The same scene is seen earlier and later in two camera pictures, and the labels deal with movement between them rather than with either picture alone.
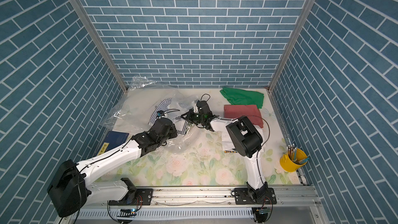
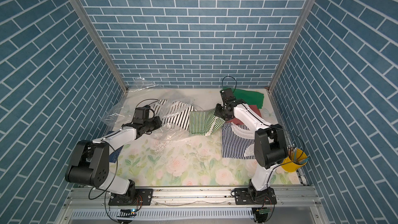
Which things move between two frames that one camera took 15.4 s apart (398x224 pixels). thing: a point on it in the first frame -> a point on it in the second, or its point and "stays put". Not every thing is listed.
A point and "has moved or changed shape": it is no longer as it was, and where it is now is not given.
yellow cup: [288, 165] stays put
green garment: [237, 97] stays put
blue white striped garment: [182, 125] has moved or changed shape
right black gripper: [190, 115] -> [219, 107]
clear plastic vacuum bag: [145, 101] has moved or changed shape
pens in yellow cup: [292, 152] stays put
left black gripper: [172, 129] -> [158, 122]
